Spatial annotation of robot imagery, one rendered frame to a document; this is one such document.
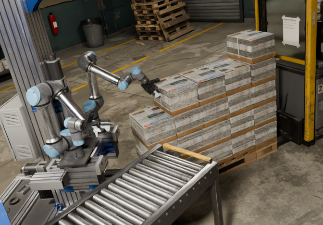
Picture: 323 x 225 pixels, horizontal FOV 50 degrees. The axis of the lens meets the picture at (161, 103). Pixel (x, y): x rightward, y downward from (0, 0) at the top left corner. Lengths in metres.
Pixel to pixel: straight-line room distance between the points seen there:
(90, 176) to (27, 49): 1.04
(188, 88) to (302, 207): 1.40
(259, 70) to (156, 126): 1.14
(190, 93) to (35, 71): 1.28
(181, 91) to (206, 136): 0.55
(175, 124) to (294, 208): 1.24
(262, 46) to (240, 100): 0.54
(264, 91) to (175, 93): 1.01
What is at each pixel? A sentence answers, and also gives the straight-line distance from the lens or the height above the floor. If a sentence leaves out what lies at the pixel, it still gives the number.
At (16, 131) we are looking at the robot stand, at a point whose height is 1.04.
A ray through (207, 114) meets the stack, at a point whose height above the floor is 0.73.
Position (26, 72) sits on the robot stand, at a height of 1.48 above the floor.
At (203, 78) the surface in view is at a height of 1.07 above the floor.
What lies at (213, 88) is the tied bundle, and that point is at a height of 0.96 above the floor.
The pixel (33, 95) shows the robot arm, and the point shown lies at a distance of 2.38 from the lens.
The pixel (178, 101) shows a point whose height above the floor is 0.95.
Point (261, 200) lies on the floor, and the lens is 3.31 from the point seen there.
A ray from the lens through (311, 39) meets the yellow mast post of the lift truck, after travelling 3.53.
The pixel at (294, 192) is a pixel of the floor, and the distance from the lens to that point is 3.41.
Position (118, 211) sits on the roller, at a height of 0.79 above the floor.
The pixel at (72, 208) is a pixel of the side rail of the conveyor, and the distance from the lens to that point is 2.27.
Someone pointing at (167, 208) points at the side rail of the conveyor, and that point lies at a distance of 2.06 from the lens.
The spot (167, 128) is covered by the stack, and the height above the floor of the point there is 0.74.
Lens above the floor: 2.14
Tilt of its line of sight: 23 degrees down
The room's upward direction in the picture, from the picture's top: 10 degrees counter-clockwise
